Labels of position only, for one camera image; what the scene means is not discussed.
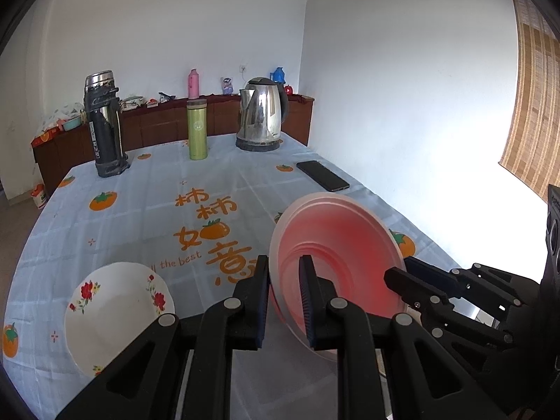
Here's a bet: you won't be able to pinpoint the red flower white plate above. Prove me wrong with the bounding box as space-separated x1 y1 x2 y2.
64 262 175 377

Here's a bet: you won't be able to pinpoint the pink plastic bowl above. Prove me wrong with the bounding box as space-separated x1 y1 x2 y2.
268 192 407 347

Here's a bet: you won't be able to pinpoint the bamboo window blind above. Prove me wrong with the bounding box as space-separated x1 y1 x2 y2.
499 0 559 201

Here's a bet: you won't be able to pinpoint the persimmon print tablecloth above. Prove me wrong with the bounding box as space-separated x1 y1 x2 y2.
4 135 457 419

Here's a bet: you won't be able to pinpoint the black smartphone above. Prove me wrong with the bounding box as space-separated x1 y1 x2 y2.
296 160 349 193

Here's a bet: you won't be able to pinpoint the white orange bucket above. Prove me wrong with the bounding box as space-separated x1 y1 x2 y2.
30 183 48 210

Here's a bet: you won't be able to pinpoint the dark wooden sideboard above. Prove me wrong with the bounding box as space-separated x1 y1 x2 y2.
32 95 314 195

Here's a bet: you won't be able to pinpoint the stainless electric kettle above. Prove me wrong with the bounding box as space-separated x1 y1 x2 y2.
236 77 289 152

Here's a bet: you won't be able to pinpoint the teal basin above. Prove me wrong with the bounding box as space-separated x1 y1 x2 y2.
62 116 82 132

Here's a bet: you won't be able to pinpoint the blue thermos jug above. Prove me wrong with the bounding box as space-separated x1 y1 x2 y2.
269 66 286 84

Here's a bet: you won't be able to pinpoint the large dark thermos flask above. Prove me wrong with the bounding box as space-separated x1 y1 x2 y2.
84 70 130 177

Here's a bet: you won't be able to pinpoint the green tumbler bottle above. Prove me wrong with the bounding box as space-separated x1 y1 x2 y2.
187 99 208 160

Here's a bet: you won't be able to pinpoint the pink thermos bottle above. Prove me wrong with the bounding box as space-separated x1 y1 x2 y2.
187 68 200 100

